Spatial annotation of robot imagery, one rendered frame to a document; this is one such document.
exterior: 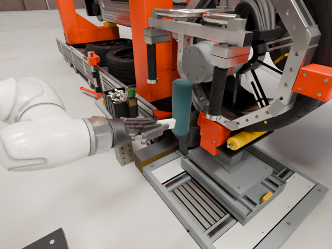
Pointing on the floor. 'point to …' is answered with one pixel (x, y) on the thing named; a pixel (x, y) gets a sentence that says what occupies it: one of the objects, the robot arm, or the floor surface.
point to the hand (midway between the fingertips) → (166, 124)
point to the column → (124, 153)
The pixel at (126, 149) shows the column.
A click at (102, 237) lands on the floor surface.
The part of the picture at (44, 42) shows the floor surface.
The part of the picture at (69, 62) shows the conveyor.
